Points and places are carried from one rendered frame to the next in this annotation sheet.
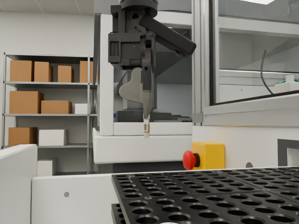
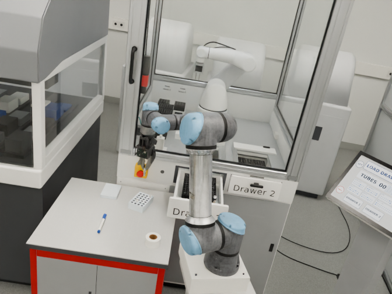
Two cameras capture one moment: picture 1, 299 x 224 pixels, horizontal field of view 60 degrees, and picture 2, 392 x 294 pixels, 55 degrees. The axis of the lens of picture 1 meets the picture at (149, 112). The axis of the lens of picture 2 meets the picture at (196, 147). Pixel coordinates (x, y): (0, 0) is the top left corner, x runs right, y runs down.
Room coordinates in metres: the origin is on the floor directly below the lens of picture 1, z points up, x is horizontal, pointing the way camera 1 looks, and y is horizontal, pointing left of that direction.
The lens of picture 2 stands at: (-0.08, 1.65, 1.92)
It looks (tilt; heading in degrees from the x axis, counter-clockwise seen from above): 25 degrees down; 281
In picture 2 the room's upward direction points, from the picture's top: 10 degrees clockwise
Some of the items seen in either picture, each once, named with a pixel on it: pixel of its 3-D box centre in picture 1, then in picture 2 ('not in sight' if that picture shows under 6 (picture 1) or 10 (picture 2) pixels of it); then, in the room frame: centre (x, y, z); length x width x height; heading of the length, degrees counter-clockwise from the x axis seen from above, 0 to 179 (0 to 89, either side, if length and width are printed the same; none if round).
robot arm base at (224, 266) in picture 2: not in sight; (223, 254); (-0.03, 0.37, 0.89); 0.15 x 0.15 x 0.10
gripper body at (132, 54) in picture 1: (135, 38); (146, 144); (0.48, 0.03, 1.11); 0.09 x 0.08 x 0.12; 85
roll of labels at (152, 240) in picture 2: not in sight; (152, 240); (0.31, 0.30, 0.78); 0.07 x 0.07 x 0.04
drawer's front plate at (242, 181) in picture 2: not in sight; (254, 187); (-0.08, -0.27, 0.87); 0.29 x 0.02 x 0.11; 13
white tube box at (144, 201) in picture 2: not in sight; (140, 202); (0.48, 0.03, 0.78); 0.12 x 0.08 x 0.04; 85
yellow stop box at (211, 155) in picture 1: (206, 159); (141, 170); (0.55, -0.12, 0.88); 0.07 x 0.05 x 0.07; 13
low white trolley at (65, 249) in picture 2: not in sight; (109, 272); (0.56, 0.18, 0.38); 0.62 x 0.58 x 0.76; 13
